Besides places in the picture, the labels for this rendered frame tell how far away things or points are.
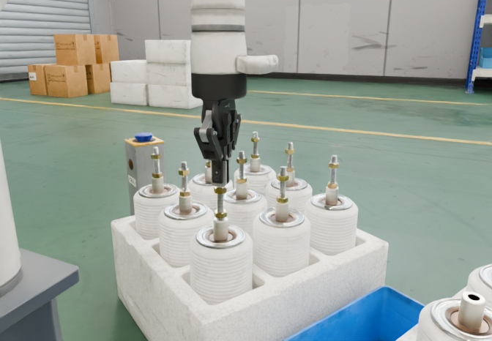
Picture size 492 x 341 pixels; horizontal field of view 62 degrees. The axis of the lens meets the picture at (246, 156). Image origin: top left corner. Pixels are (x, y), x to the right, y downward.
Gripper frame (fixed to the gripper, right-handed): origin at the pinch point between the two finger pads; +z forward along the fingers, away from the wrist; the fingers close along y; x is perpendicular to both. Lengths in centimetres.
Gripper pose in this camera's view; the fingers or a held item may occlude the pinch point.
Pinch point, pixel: (220, 171)
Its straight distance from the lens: 58.6
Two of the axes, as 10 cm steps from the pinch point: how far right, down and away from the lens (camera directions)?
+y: -2.9, 2.6, -9.2
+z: 0.0, 9.6, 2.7
